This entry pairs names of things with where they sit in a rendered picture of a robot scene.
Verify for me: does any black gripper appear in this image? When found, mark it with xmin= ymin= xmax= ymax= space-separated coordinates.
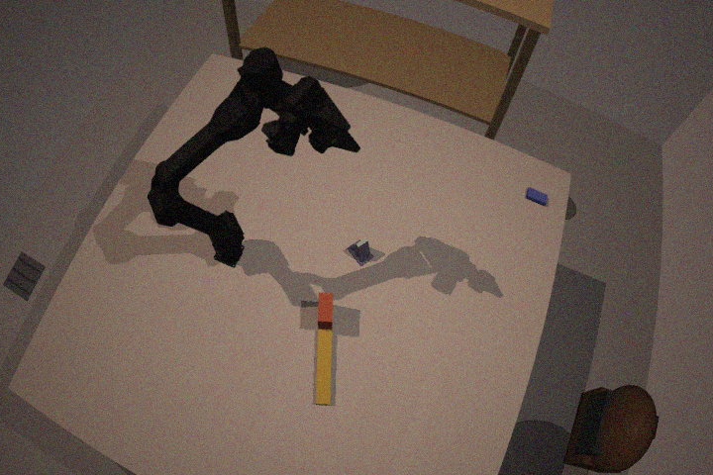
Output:
xmin=273 ymin=76 xmax=360 ymax=153

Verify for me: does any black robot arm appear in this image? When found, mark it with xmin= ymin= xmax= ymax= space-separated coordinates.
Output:
xmin=148 ymin=47 xmax=309 ymax=268

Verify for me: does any small blue block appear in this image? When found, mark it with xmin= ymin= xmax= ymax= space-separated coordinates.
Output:
xmin=525 ymin=187 xmax=548 ymax=206

